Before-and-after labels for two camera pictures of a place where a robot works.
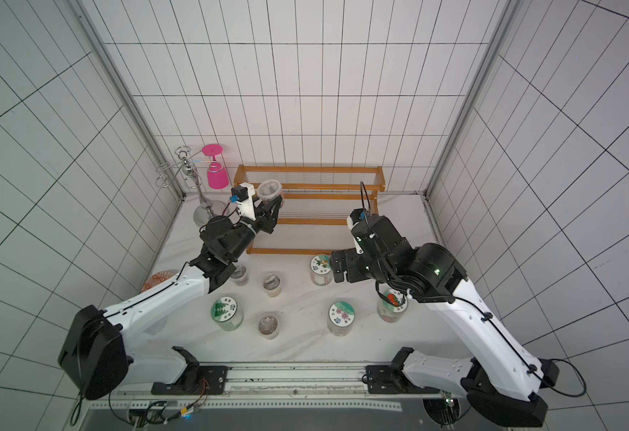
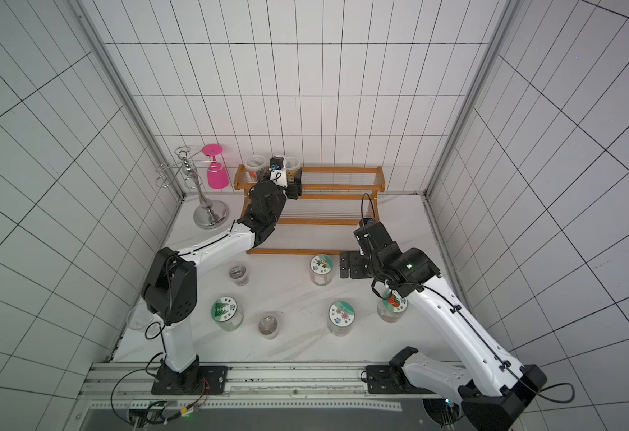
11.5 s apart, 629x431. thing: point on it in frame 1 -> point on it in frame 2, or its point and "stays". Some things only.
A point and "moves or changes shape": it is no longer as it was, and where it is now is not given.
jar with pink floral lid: [341, 318] stays
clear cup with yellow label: [271, 284] -> [292, 164]
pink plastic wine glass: [217, 176] stays
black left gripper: [269, 222] -> [297, 188]
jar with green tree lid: [226, 312] stays
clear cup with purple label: [240, 277] stays
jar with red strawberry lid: [389, 312] stays
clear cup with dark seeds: [269, 189] moves or changes shape
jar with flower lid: [321, 270] stays
